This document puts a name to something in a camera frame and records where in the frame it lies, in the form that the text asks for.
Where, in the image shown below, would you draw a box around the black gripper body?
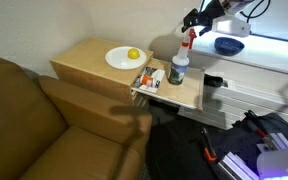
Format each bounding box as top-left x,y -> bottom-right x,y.
198,0 -> 227,28

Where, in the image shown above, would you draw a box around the spray bottle with red trigger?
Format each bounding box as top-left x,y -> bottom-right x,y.
167,28 -> 198,86

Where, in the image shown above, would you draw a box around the small orange-label pill bottle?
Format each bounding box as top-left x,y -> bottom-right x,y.
140,74 -> 155,87

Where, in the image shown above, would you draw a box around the aluminium robot base rails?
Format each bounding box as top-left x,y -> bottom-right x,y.
217,131 -> 288,180

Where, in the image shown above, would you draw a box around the dark blue bowl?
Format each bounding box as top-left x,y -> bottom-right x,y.
213,36 -> 246,57

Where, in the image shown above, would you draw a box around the small black bundle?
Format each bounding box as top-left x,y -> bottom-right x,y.
203,73 -> 225,89

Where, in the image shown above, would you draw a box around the yellow lemon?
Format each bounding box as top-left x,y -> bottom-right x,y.
127,47 -> 141,60

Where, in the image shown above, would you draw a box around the white window sill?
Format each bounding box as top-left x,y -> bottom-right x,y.
188,26 -> 288,78

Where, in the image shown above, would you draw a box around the white round plate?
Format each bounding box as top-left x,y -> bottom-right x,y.
104,45 -> 147,71

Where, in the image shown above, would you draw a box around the light wooden nightstand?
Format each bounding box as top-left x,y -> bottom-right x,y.
49,37 -> 155,108

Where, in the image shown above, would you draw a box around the black base mat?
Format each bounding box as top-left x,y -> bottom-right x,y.
197,112 -> 288,180

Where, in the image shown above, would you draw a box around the red and black clamp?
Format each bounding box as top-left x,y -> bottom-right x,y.
243,109 -> 276,152

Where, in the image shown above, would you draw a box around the brown leather sofa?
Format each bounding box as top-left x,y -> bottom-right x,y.
0,57 -> 153,180

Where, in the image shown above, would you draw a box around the orange-handled black clamp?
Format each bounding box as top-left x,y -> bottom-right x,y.
201,127 -> 218,164

